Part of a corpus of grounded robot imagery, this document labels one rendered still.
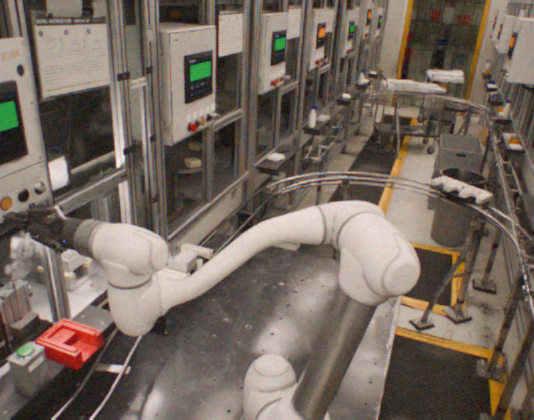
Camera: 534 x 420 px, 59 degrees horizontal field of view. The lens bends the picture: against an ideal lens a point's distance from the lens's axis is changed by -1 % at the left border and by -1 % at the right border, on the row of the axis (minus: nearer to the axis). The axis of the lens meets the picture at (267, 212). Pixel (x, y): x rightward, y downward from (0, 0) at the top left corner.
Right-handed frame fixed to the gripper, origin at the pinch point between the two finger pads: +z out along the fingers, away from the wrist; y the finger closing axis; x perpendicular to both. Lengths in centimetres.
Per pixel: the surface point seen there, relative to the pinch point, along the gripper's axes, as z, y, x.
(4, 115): 8.3, 23.4, -8.6
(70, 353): -4.8, -45.7, -4.9
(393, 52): 2, -36, -868
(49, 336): 6.7, -46.2, -8.8
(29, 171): 10.6, 5.8, -15.4
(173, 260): -2, -49, -69
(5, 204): 9.6, 0.1, -5.0
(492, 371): -153, -136, -163
